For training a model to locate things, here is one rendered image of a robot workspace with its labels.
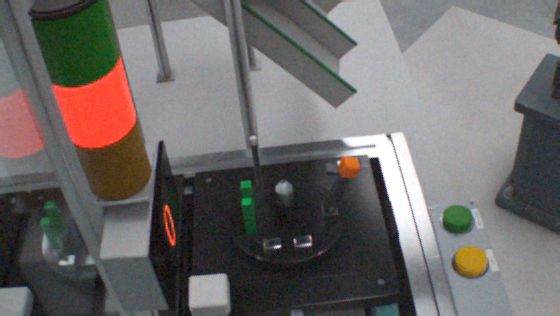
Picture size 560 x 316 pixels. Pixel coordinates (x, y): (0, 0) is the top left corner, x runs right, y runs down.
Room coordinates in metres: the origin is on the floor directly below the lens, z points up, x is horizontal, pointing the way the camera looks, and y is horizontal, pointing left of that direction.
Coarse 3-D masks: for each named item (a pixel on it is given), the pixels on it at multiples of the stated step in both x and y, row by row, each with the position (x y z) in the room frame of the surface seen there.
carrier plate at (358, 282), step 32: (320, 160) 0.65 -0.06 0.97; (224, 192) 0.61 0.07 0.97; (352, 192) 0.58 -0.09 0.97; (224, 224) 0.55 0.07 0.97; (352, 224) 0.53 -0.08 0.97; (384, 224) 0.52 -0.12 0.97; (192, 256) 0.51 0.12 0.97; (224, 256) 0.50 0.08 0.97; (352, 256) 0.48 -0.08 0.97; (384, 256) 0.47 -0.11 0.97; (256, 288) 0.45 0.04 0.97; (288, 288) 0.44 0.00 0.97; (320, 288) 0.43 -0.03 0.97; (352, 288) 0.43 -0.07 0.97; (384, 288) 0.42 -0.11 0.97
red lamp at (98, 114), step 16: (112, 80) 0.33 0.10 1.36; (64, 96) 0.32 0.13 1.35; (80, 96) 0.32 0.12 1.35; (96, 96) 0.32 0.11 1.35; (112, 96) 0.33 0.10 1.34; (128, 96) 0.34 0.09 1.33; (64, 112) 0.33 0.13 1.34; (80, 112) 0.32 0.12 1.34; (96, 112) 0.32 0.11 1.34; (112, 112) 0.33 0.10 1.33; (128, 112) 0.34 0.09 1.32; (80, 128) 0.32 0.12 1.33; (96, 128) 0.32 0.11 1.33; (112, 128) 0.32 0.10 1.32; (128, 128) 0.33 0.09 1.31; (80, 144) 0.32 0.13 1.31; (96, 144) 0.32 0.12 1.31
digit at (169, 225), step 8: (160, 200) 0.34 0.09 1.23; (168, 200) 0.36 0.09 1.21; (160, 208) 0.33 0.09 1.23; (168, 208) 0.36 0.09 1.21; (160, 216) 0.33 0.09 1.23; (168, 216) 0.35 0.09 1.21; (160, 224) 0.32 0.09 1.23; (168, 224) 0.34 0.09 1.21; (176, 224) 0.37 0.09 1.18; (168, 232) 0.34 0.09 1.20; (176, 232) 0.36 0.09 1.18; (168, 240) 0.33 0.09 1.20; (176, 240) 0.35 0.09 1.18
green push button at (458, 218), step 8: (448, 208) 0.53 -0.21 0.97; (456, 208) 0.53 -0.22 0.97; (464, 208) 0.52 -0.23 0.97; (448, 216) 0.51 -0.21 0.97; (456, 216) 0.51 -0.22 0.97; (464, 216) 0.51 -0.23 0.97; (472, 216) 0.51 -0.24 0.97; (448, 224) 0.50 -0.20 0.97; (456, 224) 0.50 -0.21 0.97; (464, 224) 0.50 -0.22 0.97
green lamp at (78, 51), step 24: (96, 0) 0.34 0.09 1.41; (48, 24) 0.32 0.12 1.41; (72, 24) 0.32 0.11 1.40; (96, 24) 0.33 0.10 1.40; (48, 48) 0.32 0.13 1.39; (72, 48) 0.32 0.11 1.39; (96, 48) 0.33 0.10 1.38; (48, 72) 0.33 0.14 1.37; (72, 72) 0.32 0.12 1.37; (96, 72) 0.32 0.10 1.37
